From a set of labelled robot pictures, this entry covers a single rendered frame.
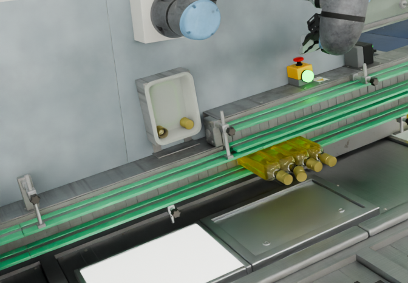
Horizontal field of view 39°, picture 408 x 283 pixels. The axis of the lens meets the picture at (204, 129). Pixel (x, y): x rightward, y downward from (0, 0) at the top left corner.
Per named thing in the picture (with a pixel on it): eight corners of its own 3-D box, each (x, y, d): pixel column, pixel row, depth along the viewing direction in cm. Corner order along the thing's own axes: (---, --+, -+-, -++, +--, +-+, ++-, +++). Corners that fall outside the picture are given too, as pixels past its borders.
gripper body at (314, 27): (320, 28, 216) (342, 8, 208) (325, 46, 212) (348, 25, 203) (305, 22, 213) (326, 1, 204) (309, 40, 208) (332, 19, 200)
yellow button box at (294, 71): (287, 83, 223) (299, 87, 217) (285, 64, 221) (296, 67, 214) (302, 78, 226) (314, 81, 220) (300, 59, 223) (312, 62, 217)
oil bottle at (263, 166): (237, 164, 206) (270, 184, 188) (235, 150, 204) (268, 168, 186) (251, 159, 208) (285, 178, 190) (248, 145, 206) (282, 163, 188)
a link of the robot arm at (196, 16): (164, 34, 175) (183, 40, 163) (170, -11, 172) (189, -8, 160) (200, 38, 180) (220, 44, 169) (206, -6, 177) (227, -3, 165)
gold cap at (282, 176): (276, 182, 186) (284, 186, 182) (275, 172, 185) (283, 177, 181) (286, 178, 187) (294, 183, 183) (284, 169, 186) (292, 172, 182)
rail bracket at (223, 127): (215, 153, 200) (233, 163, 190) (207, 107, 195) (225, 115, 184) (223, 150, 202) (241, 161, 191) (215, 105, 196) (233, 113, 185)
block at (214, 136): (205, 143, 206) (214, 148, 200) (200, 118, 203) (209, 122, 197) (214, 139, 207) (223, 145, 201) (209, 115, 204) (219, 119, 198)
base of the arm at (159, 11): (150, -12, 179) (163, -11, 171) (195, -11, 186) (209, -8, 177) (149, 37, 183) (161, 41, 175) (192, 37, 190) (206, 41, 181)
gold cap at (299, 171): (293, 176, 187) (296, 183, 183) (292, 166, 186) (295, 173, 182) (304, 174, 187) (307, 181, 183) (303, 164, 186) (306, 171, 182)
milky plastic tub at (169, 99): (147, 141, 202) (157, 147, 195) (134, 79, 195) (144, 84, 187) (192, 126, 209) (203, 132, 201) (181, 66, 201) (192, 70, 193)
